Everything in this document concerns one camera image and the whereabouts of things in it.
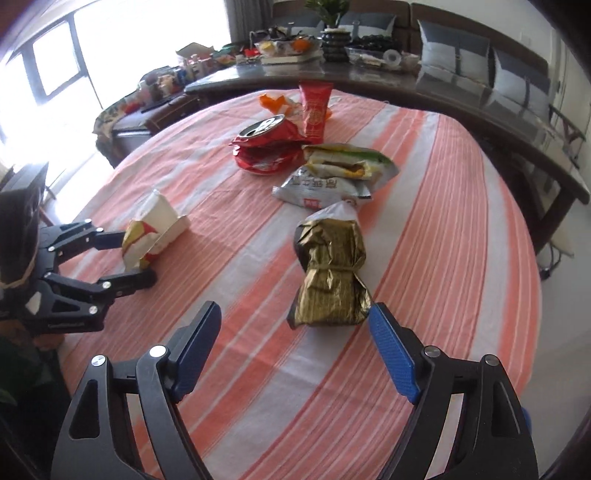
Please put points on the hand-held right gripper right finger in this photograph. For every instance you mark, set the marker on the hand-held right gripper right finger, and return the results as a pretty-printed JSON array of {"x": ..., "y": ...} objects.
[{"x": 392, "y": 355}]

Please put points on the printed blanket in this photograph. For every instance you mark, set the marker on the printed blanket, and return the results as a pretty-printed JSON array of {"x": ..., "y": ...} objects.
[{"x": 113, "y": 117}]

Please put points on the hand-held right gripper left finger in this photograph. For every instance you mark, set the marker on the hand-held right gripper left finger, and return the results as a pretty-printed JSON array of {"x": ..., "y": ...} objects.
[{"x": 198, "y": 350}]

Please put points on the grey blue pillow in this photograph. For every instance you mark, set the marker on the grey blue pillow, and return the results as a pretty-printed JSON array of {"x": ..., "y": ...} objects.
[
  {"x": 452, "y": 50},
  {"x": 517, "y": 83},
  {"x": 369, "y": 23}
]

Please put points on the green potted plant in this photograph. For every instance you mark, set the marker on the green potted plant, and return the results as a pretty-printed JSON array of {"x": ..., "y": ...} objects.
[{"x": 334, "y": 41}]

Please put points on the dark wooden sofa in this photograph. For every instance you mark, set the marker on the dark wooden sofa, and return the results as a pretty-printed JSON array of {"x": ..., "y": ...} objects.
[{"x": 461, "y": 14}]

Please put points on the glass tray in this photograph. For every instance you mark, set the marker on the glass tray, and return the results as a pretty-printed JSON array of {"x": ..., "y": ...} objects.
[{"x": 367, "y": 50}]

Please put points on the green yellow snack bag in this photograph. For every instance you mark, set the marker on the green yellow snack bag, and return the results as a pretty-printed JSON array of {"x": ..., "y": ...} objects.
[{"x": 341, "y": 161}]

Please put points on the silver snack bag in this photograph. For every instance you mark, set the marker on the silver snack bag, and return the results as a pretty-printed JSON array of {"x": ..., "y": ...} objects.
[{"x": 314, "y": 189}]

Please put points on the clear tape roll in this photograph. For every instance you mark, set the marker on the clear tape roll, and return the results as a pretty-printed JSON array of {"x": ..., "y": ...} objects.
[{"x": 391, "y": 56}]

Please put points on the white red paper carton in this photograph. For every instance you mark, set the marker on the white red paper carton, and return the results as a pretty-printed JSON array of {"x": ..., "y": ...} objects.
[{"x": 161, "y": 221}]

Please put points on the orange striped tablecloth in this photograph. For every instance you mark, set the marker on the orange striped tablecloth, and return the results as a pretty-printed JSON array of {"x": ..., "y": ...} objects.
[{"x": 438, "y": 230}]

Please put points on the dark wooden bench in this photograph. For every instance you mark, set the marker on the dark wooden bench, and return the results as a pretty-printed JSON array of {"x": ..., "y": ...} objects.
[{"x": 138, "y": 124}]

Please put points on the group of small bottles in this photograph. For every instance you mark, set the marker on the group of small bottles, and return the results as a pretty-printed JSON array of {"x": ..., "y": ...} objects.
[{"x": 171, "y": 78}]

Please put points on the glass fruit bowl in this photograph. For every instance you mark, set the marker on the glass fruit bowl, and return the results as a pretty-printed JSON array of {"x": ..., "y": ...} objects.
[{"x": 288, "y": 45}]

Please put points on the balcony window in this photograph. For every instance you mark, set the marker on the balcony window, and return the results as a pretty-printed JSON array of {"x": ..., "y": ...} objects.
[{"x": 51, "y": 69}]

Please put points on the open cardboard box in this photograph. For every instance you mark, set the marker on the open cardboard box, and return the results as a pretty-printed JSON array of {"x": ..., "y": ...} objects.
[{"x": 194, "y": 50}]

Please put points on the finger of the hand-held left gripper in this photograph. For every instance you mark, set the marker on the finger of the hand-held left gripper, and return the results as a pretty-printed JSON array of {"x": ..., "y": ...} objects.
[
  {"x": 111, "y": 240},
  {"x": 134, "y": 281}
]

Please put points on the grey curtain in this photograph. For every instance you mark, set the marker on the grey curtain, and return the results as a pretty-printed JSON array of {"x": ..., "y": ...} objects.
[{"x": 247, "y": 18}]

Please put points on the gold foil packet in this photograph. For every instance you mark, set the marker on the gold foil packet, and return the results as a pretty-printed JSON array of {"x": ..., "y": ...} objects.
[{"x": 330, "y": 272}]

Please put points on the crushed red soda can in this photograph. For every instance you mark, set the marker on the crushed red soda can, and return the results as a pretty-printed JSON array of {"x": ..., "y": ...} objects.
[{"x": 263, "y": 159}]

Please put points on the thick book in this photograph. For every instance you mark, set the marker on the thick book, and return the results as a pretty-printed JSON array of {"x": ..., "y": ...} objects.
[{"x": 291, "y": 58}]

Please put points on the dark wooden coffee table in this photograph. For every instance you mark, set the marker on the dark wooden coffee table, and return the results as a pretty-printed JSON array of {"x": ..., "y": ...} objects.
[{"x": 369, "y": 76}]

